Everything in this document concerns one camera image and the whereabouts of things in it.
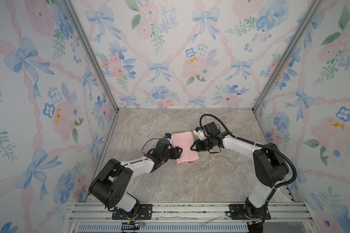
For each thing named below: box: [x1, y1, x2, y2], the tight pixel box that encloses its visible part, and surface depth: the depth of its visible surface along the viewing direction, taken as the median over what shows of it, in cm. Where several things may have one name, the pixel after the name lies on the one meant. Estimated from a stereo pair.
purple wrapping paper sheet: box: [172, 131, 200, 167], surface depth 88 cm
